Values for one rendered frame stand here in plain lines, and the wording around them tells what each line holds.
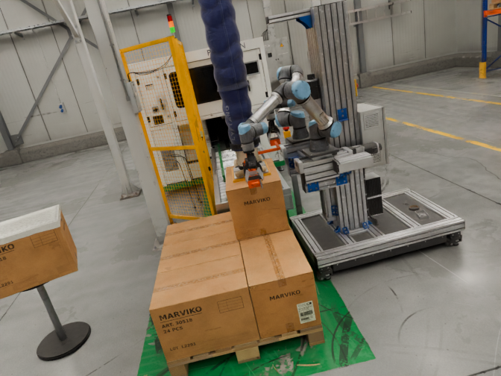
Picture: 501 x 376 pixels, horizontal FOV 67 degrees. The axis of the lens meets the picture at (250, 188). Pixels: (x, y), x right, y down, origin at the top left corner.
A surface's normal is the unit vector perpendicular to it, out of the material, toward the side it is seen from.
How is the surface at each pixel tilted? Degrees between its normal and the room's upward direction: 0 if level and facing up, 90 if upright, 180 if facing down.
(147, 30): 90
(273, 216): 90
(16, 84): 90
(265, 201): 90
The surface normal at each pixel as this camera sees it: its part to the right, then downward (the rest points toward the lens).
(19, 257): 0.42, 0.23
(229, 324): 0.11, 0.32
